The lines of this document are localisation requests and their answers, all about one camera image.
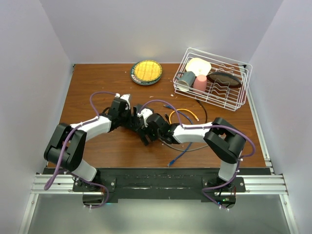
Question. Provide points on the aluminium frame rail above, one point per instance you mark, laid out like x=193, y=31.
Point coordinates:
x=263, y=209

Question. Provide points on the grey mug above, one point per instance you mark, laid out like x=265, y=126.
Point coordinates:
x=185, y=81

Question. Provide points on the yellow and green plate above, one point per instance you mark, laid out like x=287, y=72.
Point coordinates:
x=146, y=72

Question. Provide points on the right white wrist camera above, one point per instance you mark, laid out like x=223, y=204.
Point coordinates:
x=144, y=114

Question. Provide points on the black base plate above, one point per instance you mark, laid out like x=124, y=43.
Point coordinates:
x=162, y=184

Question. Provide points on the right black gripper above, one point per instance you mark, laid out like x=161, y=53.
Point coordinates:
x=144, y=138

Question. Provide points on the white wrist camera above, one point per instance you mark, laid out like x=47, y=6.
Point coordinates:
x=144, y=114
x=125, y=97

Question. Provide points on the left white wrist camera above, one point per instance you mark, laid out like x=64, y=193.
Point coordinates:
x=125, y=97

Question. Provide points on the white wire dish rack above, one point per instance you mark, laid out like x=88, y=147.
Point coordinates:
x=215, y=94

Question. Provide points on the brown plate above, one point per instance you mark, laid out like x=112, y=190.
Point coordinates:
x=224, y=79

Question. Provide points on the pink cup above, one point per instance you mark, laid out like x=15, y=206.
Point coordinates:
x=200, y=84

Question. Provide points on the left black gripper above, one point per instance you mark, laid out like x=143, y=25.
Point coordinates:
x=127, y=124

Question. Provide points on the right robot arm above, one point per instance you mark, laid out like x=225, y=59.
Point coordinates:
x=224, y=140

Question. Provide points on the black network switch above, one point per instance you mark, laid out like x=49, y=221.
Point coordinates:
x=134, y=123

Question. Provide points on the white bowl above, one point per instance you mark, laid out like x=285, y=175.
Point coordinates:
x=198, y=66

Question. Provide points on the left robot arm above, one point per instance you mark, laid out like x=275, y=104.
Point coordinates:
x=66, y=146

